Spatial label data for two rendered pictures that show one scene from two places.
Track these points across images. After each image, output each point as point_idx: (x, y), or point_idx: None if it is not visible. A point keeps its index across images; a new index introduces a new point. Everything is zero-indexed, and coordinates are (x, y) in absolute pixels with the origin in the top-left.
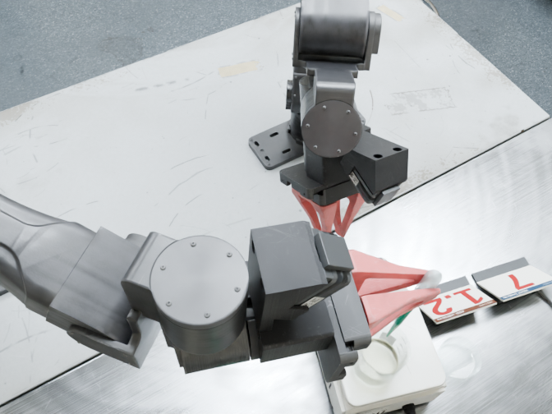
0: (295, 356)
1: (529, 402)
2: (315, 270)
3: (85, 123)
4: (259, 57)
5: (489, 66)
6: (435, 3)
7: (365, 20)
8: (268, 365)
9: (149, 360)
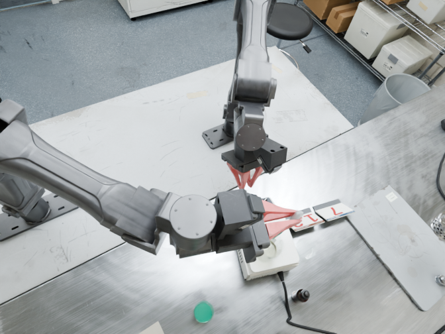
0: None
1: (338, 270)
2: (247, 213)
3: (115, 120)
4: (208, 89)
5: (324, 99)
6: (296, 58)
7: (269, 83)
8: None
9: None
